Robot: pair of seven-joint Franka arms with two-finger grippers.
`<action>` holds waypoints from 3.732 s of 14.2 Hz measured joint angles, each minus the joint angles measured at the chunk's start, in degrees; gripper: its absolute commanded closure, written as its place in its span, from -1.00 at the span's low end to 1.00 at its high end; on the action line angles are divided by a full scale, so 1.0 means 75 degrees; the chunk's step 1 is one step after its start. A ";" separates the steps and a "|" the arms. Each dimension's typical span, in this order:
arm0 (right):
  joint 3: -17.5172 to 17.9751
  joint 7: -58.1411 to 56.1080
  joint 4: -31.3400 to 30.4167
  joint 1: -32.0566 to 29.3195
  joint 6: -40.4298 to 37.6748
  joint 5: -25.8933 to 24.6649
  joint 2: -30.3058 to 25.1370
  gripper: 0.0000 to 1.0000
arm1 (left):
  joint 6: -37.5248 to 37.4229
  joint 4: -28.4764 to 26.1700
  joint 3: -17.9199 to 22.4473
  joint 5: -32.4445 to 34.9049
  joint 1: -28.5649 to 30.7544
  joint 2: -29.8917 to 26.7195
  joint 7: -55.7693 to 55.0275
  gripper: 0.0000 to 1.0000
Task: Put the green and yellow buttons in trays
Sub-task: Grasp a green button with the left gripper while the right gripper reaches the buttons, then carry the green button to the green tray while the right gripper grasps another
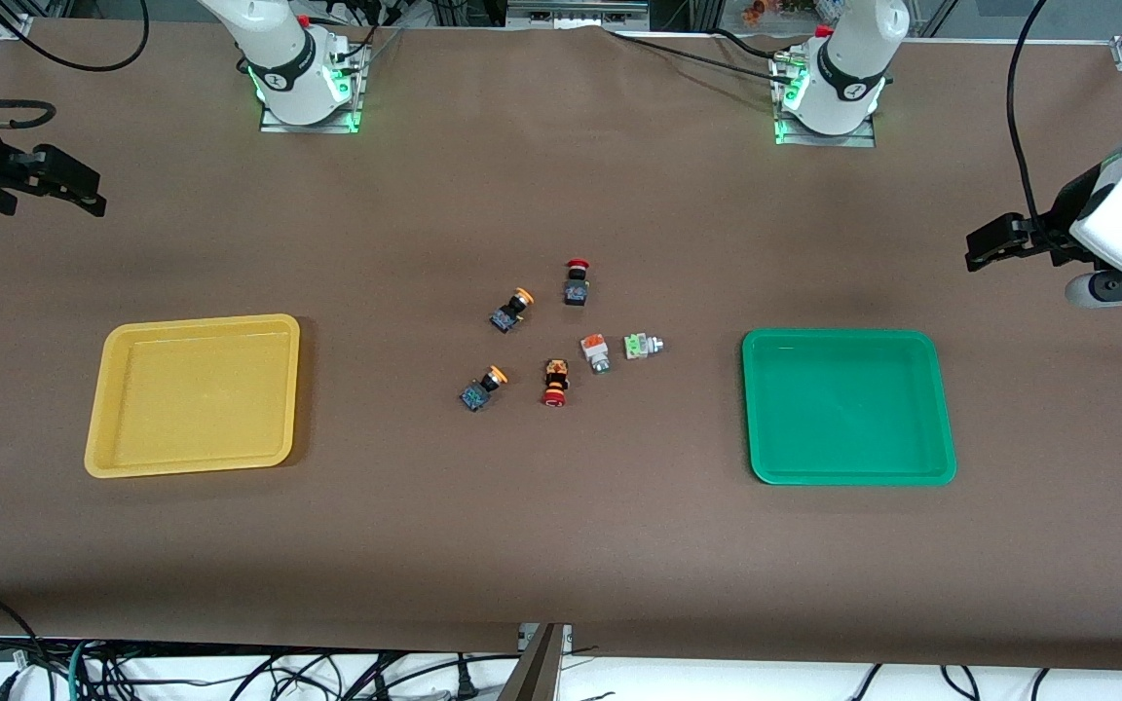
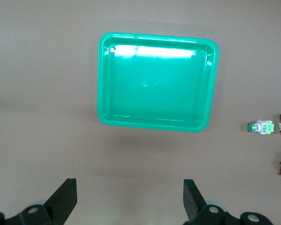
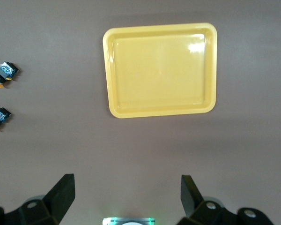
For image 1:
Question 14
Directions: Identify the yellow push button black body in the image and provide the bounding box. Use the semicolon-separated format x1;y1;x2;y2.
459;365;508;413
490;287;536;335

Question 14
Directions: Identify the green plastic tray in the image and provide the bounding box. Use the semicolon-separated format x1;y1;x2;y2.
741;329;957;486

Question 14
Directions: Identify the yellow plastic tray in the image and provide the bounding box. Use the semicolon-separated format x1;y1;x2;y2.
84;314;301;480

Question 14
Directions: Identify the red mushroom button yellow collar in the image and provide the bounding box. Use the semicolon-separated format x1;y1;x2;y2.
539;358;572;408

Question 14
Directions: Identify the brown table cover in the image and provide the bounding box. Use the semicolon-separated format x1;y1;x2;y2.
0;18;1122;673

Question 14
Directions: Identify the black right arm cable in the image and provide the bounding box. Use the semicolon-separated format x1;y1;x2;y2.
0;0;151;73

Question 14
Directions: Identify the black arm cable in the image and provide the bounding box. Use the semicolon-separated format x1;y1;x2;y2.
0;0;151;73
1005;0;1084;260

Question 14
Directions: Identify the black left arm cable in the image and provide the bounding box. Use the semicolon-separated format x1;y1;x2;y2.
1005;0;1084;260

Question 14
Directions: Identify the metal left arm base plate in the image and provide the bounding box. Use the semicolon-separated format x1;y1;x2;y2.
771;51;879;149

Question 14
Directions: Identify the short black base cable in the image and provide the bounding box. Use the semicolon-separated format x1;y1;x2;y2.
713;27;782;57

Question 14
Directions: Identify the long black base cable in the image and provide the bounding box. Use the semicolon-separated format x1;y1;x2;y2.
604;27;796;85

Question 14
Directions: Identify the green floor cable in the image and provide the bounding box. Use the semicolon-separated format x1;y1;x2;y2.
67;640;120;701

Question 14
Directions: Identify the aluminium cross rail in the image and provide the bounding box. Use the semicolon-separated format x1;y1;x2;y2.
506;0;652;28

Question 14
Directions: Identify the silver metal bracket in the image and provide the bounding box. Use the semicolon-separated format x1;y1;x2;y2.
519;623;574;653

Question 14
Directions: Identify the grey metal post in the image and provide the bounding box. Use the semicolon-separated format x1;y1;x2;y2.
498;626;563;701

